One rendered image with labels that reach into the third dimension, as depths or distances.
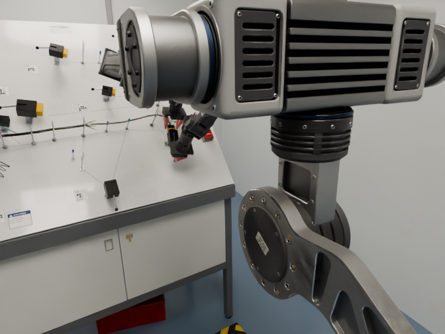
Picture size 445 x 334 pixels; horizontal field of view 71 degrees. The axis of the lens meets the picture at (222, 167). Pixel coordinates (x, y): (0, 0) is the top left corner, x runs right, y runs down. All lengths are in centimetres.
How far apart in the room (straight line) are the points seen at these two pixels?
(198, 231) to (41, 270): 70
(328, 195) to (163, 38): 36
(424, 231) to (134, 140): 160
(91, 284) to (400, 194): 169
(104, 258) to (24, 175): 47
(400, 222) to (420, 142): 48
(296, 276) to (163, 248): 112
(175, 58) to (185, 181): 115
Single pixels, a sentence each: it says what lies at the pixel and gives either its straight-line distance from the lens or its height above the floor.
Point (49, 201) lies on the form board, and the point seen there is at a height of 95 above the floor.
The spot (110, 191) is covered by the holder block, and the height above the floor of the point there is 98.
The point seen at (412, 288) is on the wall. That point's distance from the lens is 224.
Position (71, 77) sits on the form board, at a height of 141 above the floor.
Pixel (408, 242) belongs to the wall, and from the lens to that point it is 213.
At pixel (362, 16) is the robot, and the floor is 150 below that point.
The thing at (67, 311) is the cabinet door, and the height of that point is 46.
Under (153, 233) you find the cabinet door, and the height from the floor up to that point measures 71.
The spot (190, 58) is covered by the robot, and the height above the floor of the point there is 145.
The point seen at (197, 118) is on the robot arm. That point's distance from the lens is 124.
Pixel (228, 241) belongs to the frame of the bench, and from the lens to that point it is 176.
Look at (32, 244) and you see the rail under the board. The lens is 138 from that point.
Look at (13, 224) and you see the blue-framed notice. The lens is 139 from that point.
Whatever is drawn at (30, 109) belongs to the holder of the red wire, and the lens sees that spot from 145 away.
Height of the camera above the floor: 144
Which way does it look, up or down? 18 degrees down
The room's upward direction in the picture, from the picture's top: 1 degrees counter-clockwise
